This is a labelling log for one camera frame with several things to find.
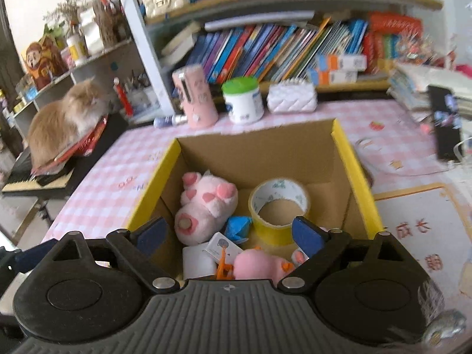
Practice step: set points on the orange fluffy cat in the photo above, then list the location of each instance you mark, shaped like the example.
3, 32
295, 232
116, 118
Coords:
64, 122

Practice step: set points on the white pen holder cup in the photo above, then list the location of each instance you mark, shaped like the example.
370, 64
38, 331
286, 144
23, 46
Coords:
143, 101

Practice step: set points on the stack of papers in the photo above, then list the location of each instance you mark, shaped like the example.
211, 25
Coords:
409, 86

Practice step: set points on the white cubby shelf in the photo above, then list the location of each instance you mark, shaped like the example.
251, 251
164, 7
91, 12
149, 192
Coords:
121, 61

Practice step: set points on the fortune god figurine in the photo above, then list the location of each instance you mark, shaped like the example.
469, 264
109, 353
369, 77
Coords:
44, 62

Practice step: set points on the blue plastic-wrapped block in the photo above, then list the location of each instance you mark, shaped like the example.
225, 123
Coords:
237, 229

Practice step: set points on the small white tube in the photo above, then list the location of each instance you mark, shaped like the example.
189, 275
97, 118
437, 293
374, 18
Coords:
168, 121

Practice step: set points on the pink cylindrical bottle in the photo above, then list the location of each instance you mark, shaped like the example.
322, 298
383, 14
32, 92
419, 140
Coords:
195, 96

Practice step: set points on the yellow cardboard box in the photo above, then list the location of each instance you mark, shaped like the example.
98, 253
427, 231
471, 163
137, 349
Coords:
317, 155

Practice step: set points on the pink plush chick toy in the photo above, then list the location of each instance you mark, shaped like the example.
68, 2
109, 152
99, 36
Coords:
253, 264

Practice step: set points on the small card pack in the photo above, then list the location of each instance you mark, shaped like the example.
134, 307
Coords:
219, 245

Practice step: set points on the orange white medicine boxes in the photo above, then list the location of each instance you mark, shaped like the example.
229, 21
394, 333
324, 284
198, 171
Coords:
333, 69

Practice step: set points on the white quilted purse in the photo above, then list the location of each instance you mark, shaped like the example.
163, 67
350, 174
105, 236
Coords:
292, 96

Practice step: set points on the wooden bookshelf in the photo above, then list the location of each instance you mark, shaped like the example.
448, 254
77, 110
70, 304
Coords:
148, 33

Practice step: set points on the white jar green lid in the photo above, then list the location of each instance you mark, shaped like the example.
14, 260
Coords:
243, 100

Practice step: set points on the row of colourful books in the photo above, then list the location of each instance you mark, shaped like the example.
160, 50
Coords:
273, 52

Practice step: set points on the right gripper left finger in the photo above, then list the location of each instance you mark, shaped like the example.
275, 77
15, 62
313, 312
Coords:
133, 251

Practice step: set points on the black smartphone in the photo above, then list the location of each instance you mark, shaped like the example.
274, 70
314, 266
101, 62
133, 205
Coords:
446, 122

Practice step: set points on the pink plush pig toy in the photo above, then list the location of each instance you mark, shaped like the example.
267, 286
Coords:
207, 202

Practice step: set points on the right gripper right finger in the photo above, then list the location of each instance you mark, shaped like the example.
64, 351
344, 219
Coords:
322, 247

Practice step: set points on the red papers under cat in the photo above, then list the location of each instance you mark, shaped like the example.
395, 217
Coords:
82, 148

